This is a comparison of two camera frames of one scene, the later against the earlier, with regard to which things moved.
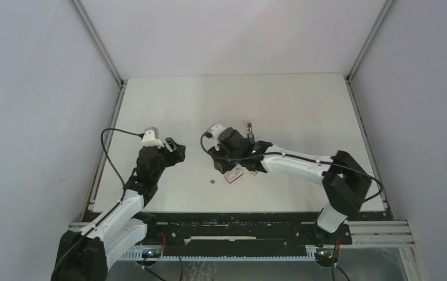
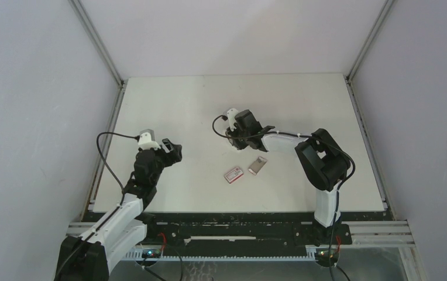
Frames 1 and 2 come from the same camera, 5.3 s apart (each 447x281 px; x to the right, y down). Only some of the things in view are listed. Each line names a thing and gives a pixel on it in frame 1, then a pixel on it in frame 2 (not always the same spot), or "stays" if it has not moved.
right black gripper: (223, 167) to (234, 133)
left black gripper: (174, 157) stays
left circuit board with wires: (154, 253) stays
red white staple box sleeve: (231, 175) stays
